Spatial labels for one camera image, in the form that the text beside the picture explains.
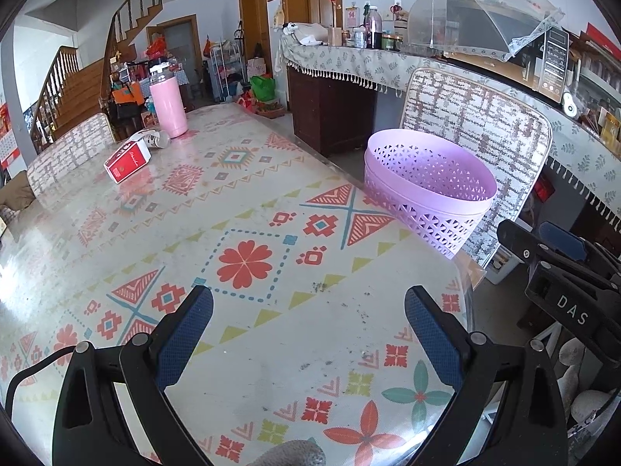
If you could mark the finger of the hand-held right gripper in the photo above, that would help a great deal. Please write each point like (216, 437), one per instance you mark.
(516, 245)
(563, 242)

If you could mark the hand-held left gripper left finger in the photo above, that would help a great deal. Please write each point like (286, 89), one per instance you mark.
(184, 335)

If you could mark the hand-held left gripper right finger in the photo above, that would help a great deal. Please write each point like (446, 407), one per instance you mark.
(432, 335)

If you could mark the purple plastic basket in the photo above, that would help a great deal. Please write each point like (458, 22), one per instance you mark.
(436, 204)

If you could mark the patterned dining chair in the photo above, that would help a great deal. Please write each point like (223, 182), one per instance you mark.
(485, 131)
(68, 150)

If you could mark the grey fleece cloth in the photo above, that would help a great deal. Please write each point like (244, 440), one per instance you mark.
(291, 454)

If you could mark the silver microwave oven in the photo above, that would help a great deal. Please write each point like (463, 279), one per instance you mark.
(553, 63)

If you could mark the red and white carton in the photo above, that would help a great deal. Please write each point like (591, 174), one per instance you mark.
(127, 161)

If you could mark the crumpled white wrapper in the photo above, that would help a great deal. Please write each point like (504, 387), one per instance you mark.
(157, 139)

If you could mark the pink water bottle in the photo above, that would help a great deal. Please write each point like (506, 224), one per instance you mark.
(169, 107)

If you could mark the mesh food cover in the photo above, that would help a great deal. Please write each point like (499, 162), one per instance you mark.
(475, 5)

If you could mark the sideboard with patterned cloth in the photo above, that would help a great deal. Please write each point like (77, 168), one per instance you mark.
(339, 63)

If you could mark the green bag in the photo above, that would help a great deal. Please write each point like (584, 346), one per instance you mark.
(262, 88)

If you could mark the purple tinted bottle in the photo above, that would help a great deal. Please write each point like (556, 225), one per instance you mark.
(373, 26)

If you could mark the cluttered checked-cloth table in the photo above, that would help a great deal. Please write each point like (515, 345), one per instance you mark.
(145, 73)

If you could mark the wooden staircase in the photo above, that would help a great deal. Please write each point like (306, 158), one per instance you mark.
(73, 92)

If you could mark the metal rack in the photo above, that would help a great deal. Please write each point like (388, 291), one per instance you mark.
(225, 70)

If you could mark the grey glass door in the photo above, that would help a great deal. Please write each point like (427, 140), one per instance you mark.
(179, 41)

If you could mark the white plush toy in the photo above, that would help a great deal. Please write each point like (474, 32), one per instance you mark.
(303, 31)

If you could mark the plain wooden door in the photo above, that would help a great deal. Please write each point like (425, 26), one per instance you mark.
(254, 24)

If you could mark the red wall calendar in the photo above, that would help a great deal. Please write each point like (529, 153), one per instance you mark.
(8, 141)

